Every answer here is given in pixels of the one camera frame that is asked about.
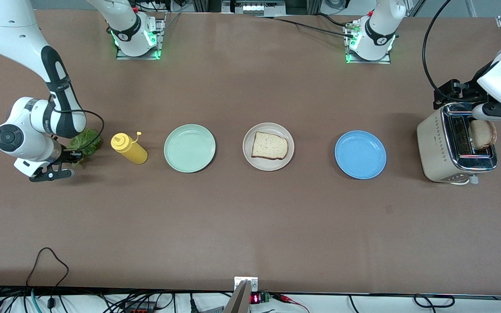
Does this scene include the green lettuce leaf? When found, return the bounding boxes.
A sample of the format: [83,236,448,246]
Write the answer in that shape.
[69,127,102,168]

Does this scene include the round-topped bread slice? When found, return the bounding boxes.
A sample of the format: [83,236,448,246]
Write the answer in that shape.
[468,120,498,151]

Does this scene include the yellow mustard squeeze bottle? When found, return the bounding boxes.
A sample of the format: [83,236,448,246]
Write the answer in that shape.
[111,131,148,165]

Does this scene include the flat-bottomed bread slice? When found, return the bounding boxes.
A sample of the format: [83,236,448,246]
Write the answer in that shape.
[251,132,289,160]

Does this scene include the blue plate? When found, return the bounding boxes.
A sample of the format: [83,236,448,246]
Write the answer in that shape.
[335,130,387,180]

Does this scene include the mint green plate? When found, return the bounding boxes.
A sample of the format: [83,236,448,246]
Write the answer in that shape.
[164,124,216,173]

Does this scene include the beige plate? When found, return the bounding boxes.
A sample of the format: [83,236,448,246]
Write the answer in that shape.
[243,123,295,171]

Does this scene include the beige chrome toaster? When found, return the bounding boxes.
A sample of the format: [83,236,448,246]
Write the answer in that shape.
[416,103,498,185]

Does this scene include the white lit control unit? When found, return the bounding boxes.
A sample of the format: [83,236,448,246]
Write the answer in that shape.
[221,0,286,15]

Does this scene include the grey metal bar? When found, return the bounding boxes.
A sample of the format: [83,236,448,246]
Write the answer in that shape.
[223,280,251,313]

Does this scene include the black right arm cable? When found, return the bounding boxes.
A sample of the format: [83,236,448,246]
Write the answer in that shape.
[46,93,104,150]

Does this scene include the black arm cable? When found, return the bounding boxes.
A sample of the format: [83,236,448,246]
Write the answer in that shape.
[422,0,452,98]
[46,93,104,150]

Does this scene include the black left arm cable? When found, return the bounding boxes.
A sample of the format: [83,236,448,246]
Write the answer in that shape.
[422,0,452,98]

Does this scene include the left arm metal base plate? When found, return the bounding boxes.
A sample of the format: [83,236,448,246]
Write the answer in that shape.
[344,20,392,64]

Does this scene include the thin black looped cable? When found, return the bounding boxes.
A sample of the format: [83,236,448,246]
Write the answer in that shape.
[26,248,69,309]

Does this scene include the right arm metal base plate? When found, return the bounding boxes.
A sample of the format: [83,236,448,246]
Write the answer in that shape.
[116,12,166,60]

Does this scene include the short black table cable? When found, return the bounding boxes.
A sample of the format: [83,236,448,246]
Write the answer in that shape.
[315,12,348,28]

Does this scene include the long black table cable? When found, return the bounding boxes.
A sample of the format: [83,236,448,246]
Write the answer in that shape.
[254,15,355,39]

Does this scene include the black oval coiled cable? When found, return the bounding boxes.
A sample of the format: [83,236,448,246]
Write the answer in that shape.
[414,294,455,308]

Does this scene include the white metal edge bracket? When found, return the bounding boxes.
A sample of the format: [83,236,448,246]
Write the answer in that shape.
[234,276,259,293]

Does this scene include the red wire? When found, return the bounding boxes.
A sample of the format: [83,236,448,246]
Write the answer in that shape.
[272,293,310,313]

